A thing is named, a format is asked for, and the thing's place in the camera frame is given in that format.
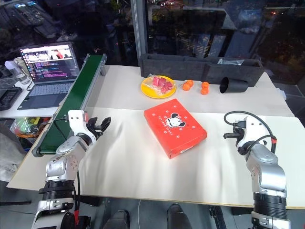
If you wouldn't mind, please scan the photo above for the white small bottle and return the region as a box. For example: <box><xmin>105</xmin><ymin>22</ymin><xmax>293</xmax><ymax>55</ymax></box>
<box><xmin>4</xmin><ymin>60</ymin><xmax>18</xmax><ymax>77</ymax></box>

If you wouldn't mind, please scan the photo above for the round orange toy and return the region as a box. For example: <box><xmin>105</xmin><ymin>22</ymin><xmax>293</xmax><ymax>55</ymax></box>
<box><xmin>182</xmin><ymin>80</ymin><xmax>194</xmax><ymax>92</ymax></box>

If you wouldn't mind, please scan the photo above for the open grey laptop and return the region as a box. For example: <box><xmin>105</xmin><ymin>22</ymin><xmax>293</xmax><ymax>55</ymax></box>
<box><xmin>17</xmin><ymin>41</ymin><xmax>81</xmax><ymax>111</ymax></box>

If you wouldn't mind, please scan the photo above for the long black foam tray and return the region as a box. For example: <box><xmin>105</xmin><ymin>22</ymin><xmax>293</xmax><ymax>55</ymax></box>
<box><xmin>140</xmin><ymin>53</ymin><xmax>265</xmax><ymax>84</ymax></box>

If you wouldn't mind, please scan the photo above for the pile of colourful items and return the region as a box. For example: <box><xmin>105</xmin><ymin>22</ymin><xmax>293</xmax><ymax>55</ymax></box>
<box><xmin>10</xmin><ymin>116</ymin><xmax>52</xmax><ymax>139</ymax></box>

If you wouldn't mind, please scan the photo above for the red shoe box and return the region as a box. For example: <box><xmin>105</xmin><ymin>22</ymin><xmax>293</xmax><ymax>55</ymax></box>
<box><xmin>143</xmin><ymin>98</ymin><xmax>208</xmax><ymax>160</ymax></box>

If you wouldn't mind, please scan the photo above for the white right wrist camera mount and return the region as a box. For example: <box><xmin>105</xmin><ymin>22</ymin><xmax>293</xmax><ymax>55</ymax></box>
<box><xmin>235</xmin><ymin>115</ymin><xmax>269</xmax><ymax>148</ymax></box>

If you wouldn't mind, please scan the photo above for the black flat device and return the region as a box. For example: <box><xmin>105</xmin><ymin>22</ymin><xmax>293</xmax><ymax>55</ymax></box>
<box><xmin>0</xmin><ymin>86</ymin><xmax>23</xmax><ymax>111</ymax></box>

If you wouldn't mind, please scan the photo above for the grey metal window post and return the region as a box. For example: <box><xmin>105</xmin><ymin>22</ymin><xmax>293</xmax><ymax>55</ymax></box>
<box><xmin>130</xmin><ymin>0</ymin><xmax>149</xmax><ymax>68</ymax></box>

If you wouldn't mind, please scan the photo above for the black metal rail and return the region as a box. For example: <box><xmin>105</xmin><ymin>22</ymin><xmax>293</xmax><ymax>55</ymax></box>
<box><xmin>209</xmin><ymin>205</ymin><xmax>227</xmax><ymax>229</ymax></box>

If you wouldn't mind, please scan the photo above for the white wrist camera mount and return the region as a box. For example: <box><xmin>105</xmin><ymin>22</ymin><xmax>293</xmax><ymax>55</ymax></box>
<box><xmin>235</xmin><ymin>115</ymin><xmax>269</xmax><ymax>148</ymax></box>
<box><xmin>67</xmin><ymin>109</ymin><xmax>96</xmax><ymax>142</ymax></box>

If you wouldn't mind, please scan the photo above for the tall orange toy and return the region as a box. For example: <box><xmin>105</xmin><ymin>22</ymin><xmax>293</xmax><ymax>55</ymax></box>
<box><xmin>200</xmin><ymin>81</ymin><xmax>210</xmax><ymax>95</ymax></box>

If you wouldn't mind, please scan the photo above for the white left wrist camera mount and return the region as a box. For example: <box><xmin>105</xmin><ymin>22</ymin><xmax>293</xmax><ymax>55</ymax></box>
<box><xmin>67</xmin><ymin>109</ymin><xmax>96</xmax><ymax>142</ymax></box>

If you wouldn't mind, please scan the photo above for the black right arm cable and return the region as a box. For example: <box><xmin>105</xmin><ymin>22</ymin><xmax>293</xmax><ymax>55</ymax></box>
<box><xmin>224</xmin><ymin>110</ymin><xmax>277</xmax><ymax>154</ymax></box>

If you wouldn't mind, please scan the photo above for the clear plastic bag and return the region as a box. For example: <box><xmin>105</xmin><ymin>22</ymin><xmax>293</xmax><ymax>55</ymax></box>
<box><xmin>217</xmin><ymin>58</ymin><xmax>245</xmax><ymax>66</ymax></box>

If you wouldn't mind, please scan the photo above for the black cylindrical cup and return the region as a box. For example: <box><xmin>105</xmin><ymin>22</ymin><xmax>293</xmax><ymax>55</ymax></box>
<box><xmin>219</xmin><ymin>76</ymin><xmax>249</xmax><ymax>94</ymax></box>

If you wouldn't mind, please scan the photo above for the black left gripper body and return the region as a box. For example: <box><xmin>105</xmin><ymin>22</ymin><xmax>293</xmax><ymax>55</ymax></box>
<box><xmin>86</xmin><ymin>118</ymin><xmax>104</xmax><ymax>140</ymax></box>

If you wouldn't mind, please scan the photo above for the bag of red meat pieces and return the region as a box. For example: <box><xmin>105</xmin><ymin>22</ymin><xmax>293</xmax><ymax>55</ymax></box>
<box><xmin>143</xmin><ymin>74</ymin><xmax>176</xmax><ymax>96</ymax></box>

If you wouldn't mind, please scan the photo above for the green conveyor belt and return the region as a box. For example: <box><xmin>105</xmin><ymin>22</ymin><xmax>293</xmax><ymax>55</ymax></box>
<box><xmin>31</xmin><ymin>53</ymin><xmax>108</xmax><ymax>158</ymax></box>

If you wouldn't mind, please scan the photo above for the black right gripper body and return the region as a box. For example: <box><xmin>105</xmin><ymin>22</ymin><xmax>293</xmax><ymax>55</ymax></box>
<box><xmin>232</xmin><ymin>121</ymin><xmax>246</xmax><ymax>144</ymax></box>

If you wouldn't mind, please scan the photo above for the yellow round plate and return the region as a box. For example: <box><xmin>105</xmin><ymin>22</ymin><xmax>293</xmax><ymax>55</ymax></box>
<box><xmin>140</xmin><ymin>75</ymin><xmax>177</xmax><ymax>99</ymax></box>

